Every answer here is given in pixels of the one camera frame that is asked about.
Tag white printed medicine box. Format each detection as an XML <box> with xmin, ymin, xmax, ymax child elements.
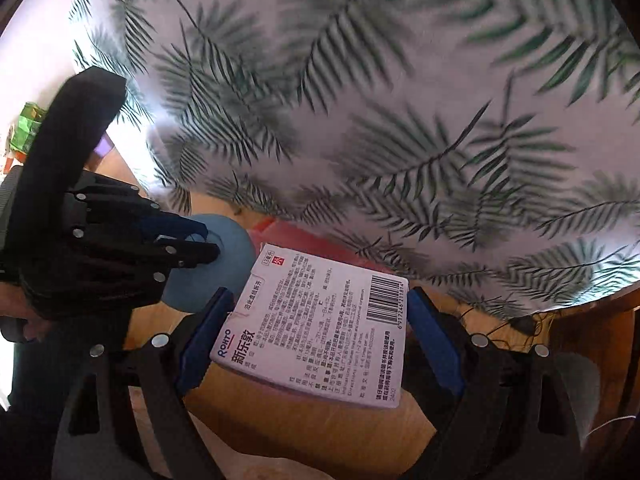
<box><xmin>209</xmin><ymin>243</ymin><xmax>411</xmax><ymax>412</ymax></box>

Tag black cable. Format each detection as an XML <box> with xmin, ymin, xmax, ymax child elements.
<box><xmin>452</xmin><ymin>305</ymin><xmax>556</xmax><ymax>356</ymax></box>

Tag bin with pink liner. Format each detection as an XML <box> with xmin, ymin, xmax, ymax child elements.
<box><xmin>252</xmin><ymin>217</ymin><xmax>407</xmax><ymax>282</ymax></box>

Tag person's dark trousers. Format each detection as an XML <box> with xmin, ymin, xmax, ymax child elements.
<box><xmin>0</xmin><ymin>337</ymin><xmax>68</xmax><ymax>480</ymax></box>

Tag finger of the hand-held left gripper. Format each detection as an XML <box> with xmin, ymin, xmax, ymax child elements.
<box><xmin>30</xmin><ymin>232</ymin><xmax>222</xmax><ymax>322</ymax></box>
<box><xmin>65</xmin><ymin>172</ymin><xmax>210</xmax><ymax>242</ymax></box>

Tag green snack packet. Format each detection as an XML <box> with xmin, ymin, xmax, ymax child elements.
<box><xmin>9</xmin><ymin>101</ymin><xmax>49</xmax><ymax>155</ymax></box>

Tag person's left hand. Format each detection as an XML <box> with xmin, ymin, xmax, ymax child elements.
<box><xmin>0</xmin><ymin>280</ymin><xmax>57</xmax><ymax>345</ymax></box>

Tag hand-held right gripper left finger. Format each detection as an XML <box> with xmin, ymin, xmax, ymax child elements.
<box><xmin>52</xmin><ymin>287</ymin><xmax>236</xmax><ymax>480</ymax></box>

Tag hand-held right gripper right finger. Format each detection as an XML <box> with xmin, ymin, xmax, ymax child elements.
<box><xmin>400</xmin><ymin>287</ymin><xmax>597</xmax><ymax>480</ymax></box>

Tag purple object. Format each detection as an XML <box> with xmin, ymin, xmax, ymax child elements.
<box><xmin>92</xmin><ymin>132</ymin><xmax>119</xmax><ymax>162</ymax></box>

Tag leaf print tablecloth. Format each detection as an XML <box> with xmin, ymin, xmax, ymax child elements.
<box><xmin>65</xmin><ymin>0</ymin><xmax>640</xmax><ymax>322</ymax></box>

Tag grey-blue round object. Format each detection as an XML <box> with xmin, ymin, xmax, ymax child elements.
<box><xmin>161</xmin><ymin>214</ymin><xmax>257</xmax><ymax>313</ymax></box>

